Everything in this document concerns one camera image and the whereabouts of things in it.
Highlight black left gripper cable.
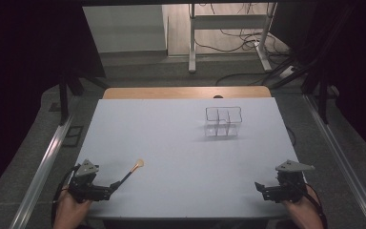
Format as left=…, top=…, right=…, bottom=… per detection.
left=51, top=164, right=81, bottom=225

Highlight tangled black floor cables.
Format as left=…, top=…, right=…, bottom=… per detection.
left=193, top=28, right=291, bottom=55

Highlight thin black table cable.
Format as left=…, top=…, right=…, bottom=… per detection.
left=285, top=126, right=297, bottom=147

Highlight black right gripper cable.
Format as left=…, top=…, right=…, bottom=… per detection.
left=298, top=182, right=329, bottom=229

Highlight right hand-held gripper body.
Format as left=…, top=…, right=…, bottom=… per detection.
left=263, top=159, right=316, bottom=204

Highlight person's left hand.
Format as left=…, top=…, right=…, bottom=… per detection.
left=52, top=187, right=93, bottom=229

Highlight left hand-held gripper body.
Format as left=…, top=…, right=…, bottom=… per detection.
left=68, top=158, right=112, bottom=203

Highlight white metal desk frame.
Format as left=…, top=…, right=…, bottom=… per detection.
left=188, top=3, right=279, bottom=74

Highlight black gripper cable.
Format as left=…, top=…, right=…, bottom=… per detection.
left=51, top=164, right=81, bottom=225
left=298, top=182, right=329, bottom=229

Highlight clear acrylic organizer box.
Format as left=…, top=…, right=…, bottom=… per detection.
left=204, top=105, right=243, bottom=138

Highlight aluminium rail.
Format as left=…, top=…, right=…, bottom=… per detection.
left=9, top=114, right=74, bottom=229
left=302, top=94, right=366, bottom=229

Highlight makeup brush with black handle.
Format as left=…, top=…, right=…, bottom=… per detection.
left=118, top=158, right=146, bottom=187

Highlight person's right hand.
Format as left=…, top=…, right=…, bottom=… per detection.
left=282, top=185, right=325, bottom=229

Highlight white power strip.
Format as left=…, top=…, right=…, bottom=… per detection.
left=278, top=65, right=297, bottom=79

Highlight white cabinet panel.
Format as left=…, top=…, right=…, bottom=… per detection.
left=82, top=4, right=170, bottom=53

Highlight black metal stand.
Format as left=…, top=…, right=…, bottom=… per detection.
left=57, top=71, right=110, bottom=126
left=269, top=3, right=358, bottom=125

